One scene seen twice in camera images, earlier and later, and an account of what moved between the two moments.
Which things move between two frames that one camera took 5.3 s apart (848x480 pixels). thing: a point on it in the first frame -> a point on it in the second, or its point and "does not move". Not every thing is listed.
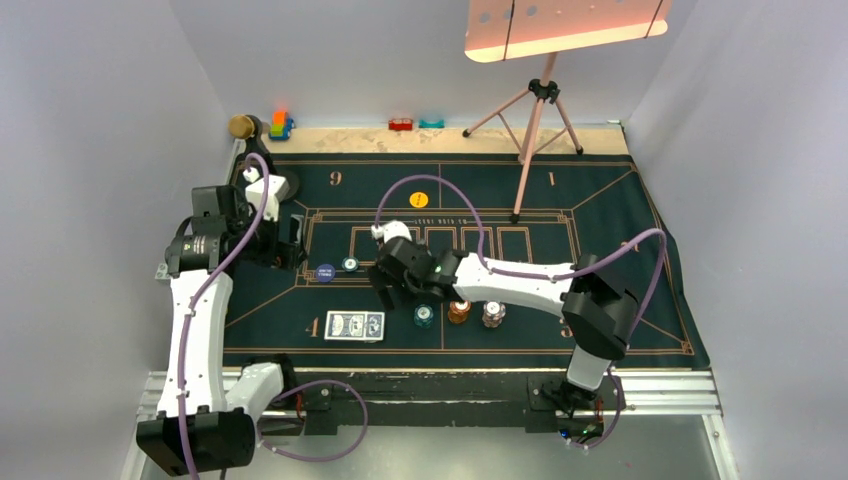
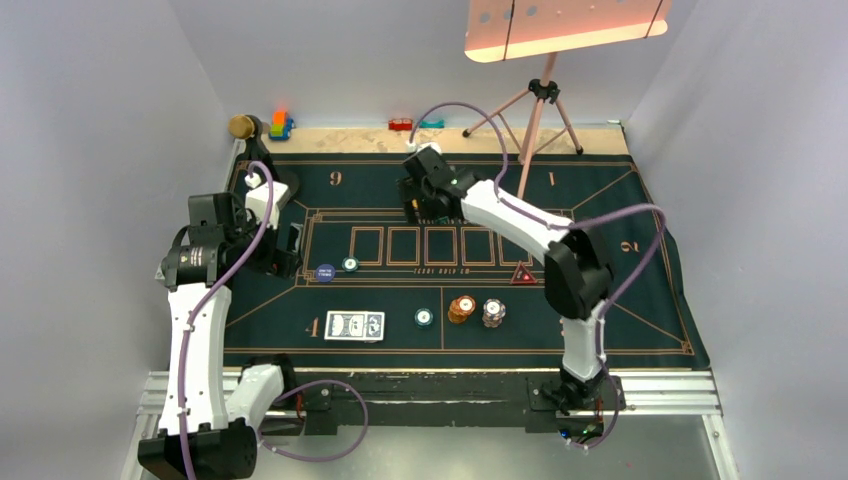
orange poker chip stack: [458, 312] does not move
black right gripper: [381, 277] -> [409, 193]
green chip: [349, 264] does not move
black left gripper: [280, 254] does not move
